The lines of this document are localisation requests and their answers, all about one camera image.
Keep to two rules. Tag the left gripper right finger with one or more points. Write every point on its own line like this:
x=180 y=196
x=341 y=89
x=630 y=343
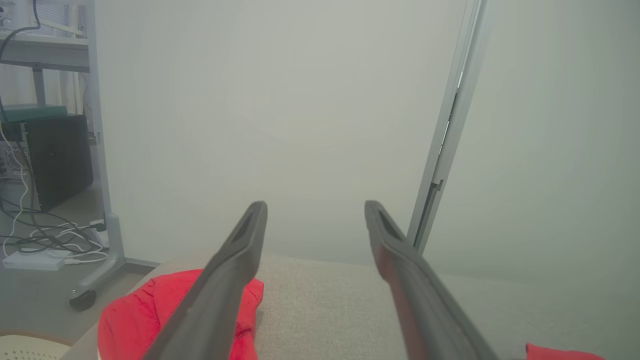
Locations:
x=430 y=320

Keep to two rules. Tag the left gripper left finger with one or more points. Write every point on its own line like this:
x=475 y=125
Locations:
x=215 y=310

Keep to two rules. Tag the red shorts white stripe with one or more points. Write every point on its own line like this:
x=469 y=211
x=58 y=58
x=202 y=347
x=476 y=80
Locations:
x=130 y=320

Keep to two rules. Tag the red white basketball jersey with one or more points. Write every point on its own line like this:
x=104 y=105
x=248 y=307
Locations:
x=560 y=354

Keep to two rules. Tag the grey fabric sofa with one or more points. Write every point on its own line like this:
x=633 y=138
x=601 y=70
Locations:
x=325 y=310

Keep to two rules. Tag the white flat adapter box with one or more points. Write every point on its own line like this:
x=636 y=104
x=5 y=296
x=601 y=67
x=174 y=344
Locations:
x=35 y=260

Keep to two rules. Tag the cream perforated laundry basket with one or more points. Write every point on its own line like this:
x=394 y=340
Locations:
x=25 y=350

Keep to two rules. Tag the black computer tower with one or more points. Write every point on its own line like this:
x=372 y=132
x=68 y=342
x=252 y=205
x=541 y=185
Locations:
x=55 y=155

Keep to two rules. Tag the green flat box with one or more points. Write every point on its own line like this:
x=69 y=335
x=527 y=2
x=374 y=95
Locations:
x=30 y=114

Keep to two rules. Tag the grey desk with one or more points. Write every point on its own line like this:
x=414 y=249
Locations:
x=45 y=50

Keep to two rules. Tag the white window blind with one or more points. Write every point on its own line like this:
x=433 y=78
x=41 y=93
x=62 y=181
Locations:
x=55 y=15

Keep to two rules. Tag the grey partition joint post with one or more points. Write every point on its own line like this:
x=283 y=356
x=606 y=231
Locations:
x=450 y=130

